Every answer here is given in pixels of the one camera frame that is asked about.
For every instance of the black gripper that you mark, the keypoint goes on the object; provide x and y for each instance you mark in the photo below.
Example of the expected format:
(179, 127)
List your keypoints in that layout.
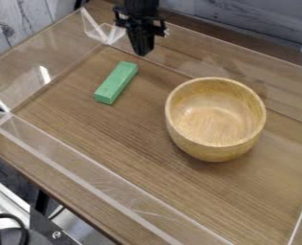
(138, 16)

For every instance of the light wooden bowl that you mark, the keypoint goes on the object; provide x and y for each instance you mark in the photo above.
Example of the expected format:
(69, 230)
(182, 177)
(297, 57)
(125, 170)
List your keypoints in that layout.
(215, 116)

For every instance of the clear acrylic tray wall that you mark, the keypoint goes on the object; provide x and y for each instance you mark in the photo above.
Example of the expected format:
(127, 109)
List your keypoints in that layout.
(105, 159)

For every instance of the black metal bracket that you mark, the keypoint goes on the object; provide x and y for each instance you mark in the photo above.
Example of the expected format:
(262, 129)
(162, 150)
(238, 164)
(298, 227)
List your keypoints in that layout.
(45, 233)

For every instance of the black table leg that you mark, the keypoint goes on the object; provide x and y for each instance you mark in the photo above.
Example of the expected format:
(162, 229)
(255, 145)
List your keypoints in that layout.
(42, 202)

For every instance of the green rectangular block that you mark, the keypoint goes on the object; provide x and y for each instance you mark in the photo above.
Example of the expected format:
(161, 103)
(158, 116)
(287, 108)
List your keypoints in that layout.
(115, 83)

